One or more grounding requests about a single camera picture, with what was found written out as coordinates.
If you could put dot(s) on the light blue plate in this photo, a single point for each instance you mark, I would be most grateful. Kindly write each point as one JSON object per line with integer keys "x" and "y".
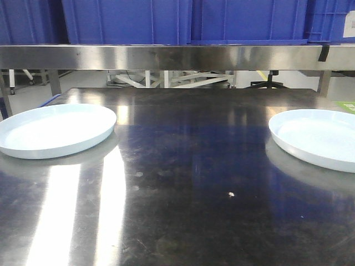
{"x": 324, "y": 138}
{"x": 56, "y": 131}

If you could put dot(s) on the black office chair base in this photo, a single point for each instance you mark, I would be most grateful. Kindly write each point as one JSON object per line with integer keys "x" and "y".
{"x": 269, "y": 83}

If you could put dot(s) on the blue upper crate middle-right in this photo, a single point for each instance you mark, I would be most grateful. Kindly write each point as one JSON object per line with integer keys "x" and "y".
{"x": 248, "y": 22}

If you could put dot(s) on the blue upper crate middle-left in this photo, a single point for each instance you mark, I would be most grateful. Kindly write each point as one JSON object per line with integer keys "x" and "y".
{"x": 128, "y": 22}

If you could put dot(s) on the black tape strip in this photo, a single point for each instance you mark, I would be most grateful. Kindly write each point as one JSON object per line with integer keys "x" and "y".
{"x": 324, "y": 53}

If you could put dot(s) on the green sign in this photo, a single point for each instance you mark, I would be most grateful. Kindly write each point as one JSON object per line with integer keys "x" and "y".
{"x": 348, "y": 106}

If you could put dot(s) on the blue upper crate right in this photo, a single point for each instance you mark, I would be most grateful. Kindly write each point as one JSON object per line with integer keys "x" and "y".
{"x": 325, "y": 21}

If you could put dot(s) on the blue upper crate left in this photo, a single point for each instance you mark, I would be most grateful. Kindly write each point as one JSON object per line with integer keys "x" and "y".
{"x": 32, "y": 22}

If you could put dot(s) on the white label on crate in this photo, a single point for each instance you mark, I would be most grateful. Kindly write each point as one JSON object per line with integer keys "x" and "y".
{"x": 349, "y": 25}

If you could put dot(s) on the white metal frame background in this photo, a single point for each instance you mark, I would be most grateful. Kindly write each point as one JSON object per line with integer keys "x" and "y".
{"x": 169, "y": 79}

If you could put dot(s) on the steel shelf post left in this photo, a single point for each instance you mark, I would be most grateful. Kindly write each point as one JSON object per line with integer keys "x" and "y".
{"x": 54, "y": 82}

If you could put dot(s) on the steel shelf post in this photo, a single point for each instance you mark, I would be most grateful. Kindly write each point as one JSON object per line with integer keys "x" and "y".
{"x": 54, "y": 82}
{"x": 324, "y": 82}

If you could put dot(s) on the steel shelf post right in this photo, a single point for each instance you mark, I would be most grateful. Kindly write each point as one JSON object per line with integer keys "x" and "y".
{"x": 324, "y": 82}

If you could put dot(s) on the stainless steel shelf rail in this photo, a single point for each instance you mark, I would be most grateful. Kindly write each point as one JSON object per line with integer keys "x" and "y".
{"x": 169, "y": 57}

